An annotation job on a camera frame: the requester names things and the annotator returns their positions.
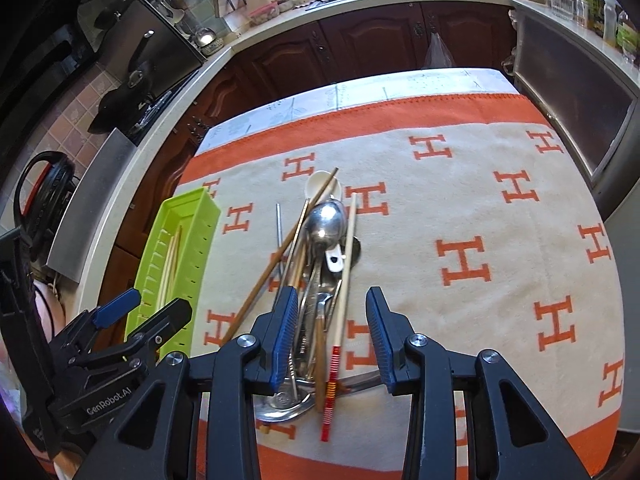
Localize brown wooden kitchen cabinets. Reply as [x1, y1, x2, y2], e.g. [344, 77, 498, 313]
[105, 2, 516, 281]

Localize white ceramic spoon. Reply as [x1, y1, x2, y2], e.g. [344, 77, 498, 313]
[305, 170, 347, 272]

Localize green bottle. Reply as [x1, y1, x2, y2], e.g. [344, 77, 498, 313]
[617, 10, 640, 63]

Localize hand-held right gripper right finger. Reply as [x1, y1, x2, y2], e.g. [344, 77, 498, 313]
[365, 286, 593, 480]

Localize black frying pan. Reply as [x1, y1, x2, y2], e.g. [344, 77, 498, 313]
[127, 31, 157, 92]

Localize brown wooden chopstick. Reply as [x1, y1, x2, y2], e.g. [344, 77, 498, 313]
[276, 199, 310, 288]
[219, 168, 341, 347]

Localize orange and cream printed blanket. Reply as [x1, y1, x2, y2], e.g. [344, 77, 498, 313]
[175, 92, 626, 480]

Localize light wooden chopstick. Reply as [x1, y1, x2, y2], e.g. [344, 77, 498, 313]
[162, 227, 185, 306]
[157, 225, 182, 308]

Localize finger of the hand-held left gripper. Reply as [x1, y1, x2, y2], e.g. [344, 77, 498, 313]
[70, 297, 194, 376]
[52, 288, 142, 356]

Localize large metal serving spoon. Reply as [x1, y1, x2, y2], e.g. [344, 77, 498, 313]
[255, 371, 387, 423]

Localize red striped chopstick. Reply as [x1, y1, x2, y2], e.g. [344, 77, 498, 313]
[320, 194, 358, 442]

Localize small steel pot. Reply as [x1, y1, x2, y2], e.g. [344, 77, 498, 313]
[192, 27, 223, 56]

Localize large metal ladle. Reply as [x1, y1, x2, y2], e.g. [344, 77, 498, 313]
[290, 199, 348, 401]

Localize black wok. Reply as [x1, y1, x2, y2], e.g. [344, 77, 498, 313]
[90, 72, 151, 133]

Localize light patterned tablecloth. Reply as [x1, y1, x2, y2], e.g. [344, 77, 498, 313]
[192, 66, 523, 158]

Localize green plastic utensil tray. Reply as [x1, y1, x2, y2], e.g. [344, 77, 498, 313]
[123, 187, 222, 361]

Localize white plastic bag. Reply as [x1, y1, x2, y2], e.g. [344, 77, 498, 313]
[424, 30, 456, 68]

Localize white plastic bottle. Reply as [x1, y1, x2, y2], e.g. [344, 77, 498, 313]
[602, 2, 618, 43]

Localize pink lidded container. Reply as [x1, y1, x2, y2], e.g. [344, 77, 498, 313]
[250, 2, 281, 23]

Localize black range hood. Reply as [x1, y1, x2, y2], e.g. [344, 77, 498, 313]
[0, 0, 126, 161]

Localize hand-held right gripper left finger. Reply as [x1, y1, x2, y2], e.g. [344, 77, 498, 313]
[75, 285, 301, 480]

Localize black gas stove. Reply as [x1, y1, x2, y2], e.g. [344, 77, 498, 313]
[90, 0, 206, 136]

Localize green labelled box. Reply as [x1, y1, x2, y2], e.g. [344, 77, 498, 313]
[575, 0, 606, 31]

